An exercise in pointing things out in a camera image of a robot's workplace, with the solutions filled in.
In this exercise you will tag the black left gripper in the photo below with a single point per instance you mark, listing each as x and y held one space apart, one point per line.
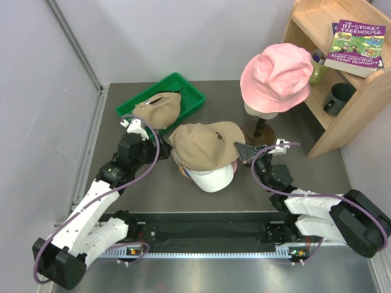
164 149

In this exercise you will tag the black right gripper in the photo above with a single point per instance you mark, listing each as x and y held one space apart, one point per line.
245 151

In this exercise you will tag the pink baseball cap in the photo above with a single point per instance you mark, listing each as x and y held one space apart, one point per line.
234 166

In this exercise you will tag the beige cap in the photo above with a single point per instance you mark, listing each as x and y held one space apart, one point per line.
200 147
160 110

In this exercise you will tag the white baseball cap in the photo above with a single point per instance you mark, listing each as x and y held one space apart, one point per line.
213 180

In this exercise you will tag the pink bucket hat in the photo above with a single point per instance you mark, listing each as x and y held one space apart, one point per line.
277 79

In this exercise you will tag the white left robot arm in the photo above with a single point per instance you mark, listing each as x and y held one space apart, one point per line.
65 256

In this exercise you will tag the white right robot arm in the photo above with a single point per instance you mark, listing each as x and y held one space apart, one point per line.
350 218

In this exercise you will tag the light wooden hat stand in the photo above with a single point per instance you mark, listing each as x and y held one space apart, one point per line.
183 172

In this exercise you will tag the green plastic tray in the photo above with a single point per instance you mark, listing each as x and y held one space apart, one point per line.
191 98

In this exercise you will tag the black cap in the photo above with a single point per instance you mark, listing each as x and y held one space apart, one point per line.
178 91

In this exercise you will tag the light green cup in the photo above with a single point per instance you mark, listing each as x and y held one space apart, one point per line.
319 69

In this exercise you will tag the dark green mug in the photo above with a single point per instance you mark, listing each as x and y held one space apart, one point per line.
337 98

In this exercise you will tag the purple treehouse book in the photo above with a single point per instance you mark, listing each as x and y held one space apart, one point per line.
356 48

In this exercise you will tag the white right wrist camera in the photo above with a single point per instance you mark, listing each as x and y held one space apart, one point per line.
281 147

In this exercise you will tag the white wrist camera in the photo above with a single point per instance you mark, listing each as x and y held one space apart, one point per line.
281 147
135 126

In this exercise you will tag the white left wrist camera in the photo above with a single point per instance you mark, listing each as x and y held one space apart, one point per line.
135 126

